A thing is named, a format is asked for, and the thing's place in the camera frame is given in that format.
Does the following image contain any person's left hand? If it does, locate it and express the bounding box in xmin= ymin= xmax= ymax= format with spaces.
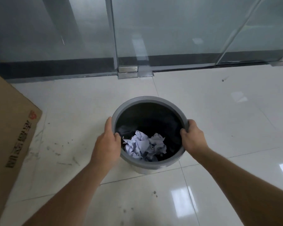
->
xmin=91 ymin=117 xmax=122 ymax=169

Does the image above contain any person's right hand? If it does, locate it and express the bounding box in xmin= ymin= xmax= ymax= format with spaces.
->
xmin=180 ymin=119 xmax=209 ymax=158

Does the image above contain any grey round trash bin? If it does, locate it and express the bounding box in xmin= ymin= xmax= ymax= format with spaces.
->
xmin=111 ymin=96 xmax=189 ymax=175

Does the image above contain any person's right forearm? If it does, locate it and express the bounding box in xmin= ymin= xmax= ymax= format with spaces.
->
xmin=193 ymin=148 xmax=283 ymax=226

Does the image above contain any person's left forearm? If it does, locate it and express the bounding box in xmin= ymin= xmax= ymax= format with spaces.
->
xmin=22 ymin=160 xmax=116 ymax=226

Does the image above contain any crumpled white paper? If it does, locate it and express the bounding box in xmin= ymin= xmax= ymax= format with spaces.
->
xmin=122 ymin=130 xmax=167 ymax=162

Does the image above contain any black trash bag liner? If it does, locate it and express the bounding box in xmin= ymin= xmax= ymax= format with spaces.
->
xmin=115 ymin=102 xmax=186 ymax=162

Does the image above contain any metal door floor hinge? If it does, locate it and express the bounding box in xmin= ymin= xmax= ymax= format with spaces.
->
xmin=117 ymin=65 xmax=154 ymax=79

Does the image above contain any brown cardboard box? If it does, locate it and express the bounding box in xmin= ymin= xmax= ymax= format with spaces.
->
xmin=0 ymin=68 xmax=43 ymax=226

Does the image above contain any glass door panel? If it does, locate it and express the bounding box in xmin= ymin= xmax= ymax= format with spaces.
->
xmin=106 ymin=0 xmax=262 ymax=71

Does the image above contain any frosted glass partition panel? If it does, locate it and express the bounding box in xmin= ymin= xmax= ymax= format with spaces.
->
xmin=0 ymin=0 xmax=116 ymax=62

